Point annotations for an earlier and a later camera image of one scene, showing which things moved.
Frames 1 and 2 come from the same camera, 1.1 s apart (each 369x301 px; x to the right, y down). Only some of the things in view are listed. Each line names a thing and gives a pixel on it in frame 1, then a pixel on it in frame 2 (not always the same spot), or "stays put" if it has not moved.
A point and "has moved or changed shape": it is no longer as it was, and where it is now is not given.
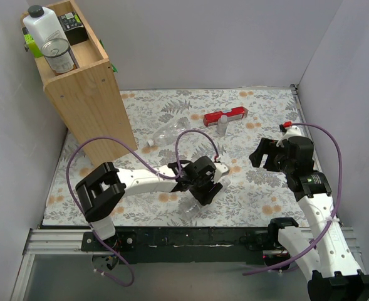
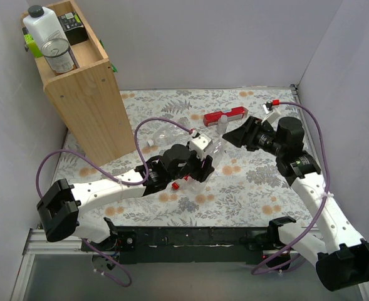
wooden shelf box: [88, 100] stays put
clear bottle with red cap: [190, 207] has moved or changed shape
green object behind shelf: [29, 41] stays put
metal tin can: [57, 53] stays put
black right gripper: [266, 153] → [251, 135]
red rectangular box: [233, 114] stays put
